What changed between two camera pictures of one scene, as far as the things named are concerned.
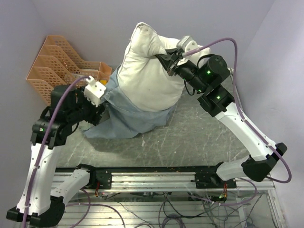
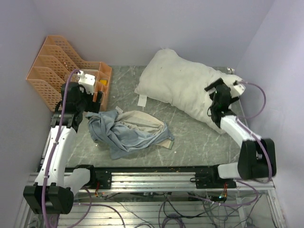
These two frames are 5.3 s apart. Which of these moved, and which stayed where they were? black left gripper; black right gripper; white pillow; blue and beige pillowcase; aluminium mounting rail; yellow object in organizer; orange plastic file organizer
Moved: black right gripper; white pillow; blue and beige pillowcase
Stayed: aluminium mounting rail; orange plastic file organizer; yellow object in organizer; black left gripper
